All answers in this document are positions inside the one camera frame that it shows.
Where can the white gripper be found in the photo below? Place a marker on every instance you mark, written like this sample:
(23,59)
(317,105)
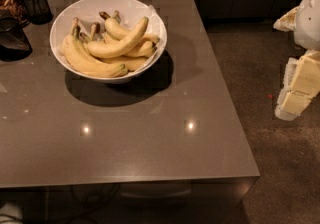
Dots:
(308,23)

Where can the curved yellow banana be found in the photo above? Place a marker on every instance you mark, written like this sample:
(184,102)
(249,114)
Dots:
(109,50)

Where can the right lower yellow banana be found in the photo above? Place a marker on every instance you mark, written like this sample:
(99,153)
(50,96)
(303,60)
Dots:
(144,49)

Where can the bottom middle yellow banana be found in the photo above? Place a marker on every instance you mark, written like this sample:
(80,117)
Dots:
(132,63)

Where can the upper middle yellow banana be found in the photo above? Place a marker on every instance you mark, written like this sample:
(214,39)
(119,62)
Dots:
(116,30)

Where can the front left yellow banana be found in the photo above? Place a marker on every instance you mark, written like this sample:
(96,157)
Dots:
(77,56)

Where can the white bowl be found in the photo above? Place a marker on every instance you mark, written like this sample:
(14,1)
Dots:
(91,28)

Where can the black mesh pen holder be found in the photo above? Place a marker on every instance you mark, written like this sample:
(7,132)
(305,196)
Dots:
(38,11)

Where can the black dark object left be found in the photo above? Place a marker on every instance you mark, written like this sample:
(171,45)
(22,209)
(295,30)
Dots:
(14,44)

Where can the brown patterned object corner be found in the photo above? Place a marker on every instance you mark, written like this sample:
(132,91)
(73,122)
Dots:
(16,9)

